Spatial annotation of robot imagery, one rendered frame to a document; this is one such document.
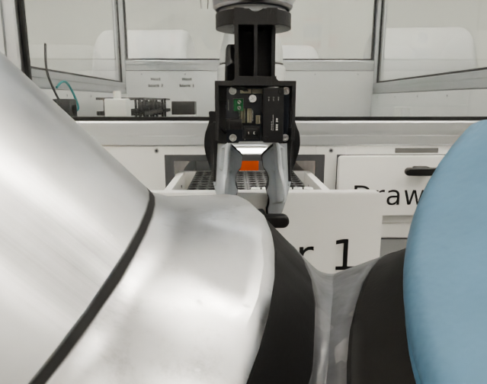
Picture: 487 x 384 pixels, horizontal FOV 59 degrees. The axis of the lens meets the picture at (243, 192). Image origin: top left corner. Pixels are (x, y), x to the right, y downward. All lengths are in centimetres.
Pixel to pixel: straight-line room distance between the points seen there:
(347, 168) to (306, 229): 33
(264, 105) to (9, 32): 58
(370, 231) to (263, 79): 22
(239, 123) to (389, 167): 48
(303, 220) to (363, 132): 37
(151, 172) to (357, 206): 44
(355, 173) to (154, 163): 37
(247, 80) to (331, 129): 44
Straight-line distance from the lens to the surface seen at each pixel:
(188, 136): 79
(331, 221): 49
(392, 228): 88
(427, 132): 86
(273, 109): 39
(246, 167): 116
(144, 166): 81
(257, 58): 41
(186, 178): 83
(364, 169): 81
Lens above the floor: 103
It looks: 12 degrees down
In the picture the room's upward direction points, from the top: straight up
